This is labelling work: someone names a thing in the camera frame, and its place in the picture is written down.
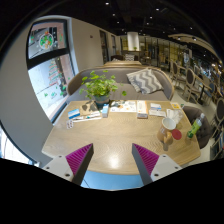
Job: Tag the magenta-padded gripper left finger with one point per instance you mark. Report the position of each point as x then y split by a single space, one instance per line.
78 160

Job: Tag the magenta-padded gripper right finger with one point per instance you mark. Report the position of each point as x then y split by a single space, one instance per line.
148 160

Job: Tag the clear bottle with green label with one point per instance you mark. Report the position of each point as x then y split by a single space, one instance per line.
194 128

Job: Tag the flat round red coaster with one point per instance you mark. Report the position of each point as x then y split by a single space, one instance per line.
176 134

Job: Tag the orange mug with white inside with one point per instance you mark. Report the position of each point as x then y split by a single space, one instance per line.
168 123

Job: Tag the blue white card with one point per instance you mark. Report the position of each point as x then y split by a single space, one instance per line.
74 113

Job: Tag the white paper sheet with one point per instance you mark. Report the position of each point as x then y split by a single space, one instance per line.
156 113

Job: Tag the clear plastic cup with straw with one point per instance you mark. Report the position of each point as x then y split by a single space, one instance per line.
176 116

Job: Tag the small white blue box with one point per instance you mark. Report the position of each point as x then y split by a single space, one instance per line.
155 106

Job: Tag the light blue packet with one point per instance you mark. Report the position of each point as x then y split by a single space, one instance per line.
105 111

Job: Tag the white printed tissue box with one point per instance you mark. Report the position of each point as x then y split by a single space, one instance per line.
123 106

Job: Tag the yellow card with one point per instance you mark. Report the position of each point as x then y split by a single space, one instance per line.
175 106

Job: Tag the green potted plant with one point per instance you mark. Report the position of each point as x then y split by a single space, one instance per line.
100 87

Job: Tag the grey white chevron pillow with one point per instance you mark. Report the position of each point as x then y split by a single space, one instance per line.
145 81

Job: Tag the dark framed window with posters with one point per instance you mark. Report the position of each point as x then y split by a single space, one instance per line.
50 76

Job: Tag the grey curved sofa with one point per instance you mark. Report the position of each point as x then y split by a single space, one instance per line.
120 75

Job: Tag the white round column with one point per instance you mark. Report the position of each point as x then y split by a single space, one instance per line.
133 41

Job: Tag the group of ceiling spotlights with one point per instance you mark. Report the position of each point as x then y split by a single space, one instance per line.
107 3

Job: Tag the dark pedestal dining table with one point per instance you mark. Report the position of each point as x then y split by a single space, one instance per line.
201 83

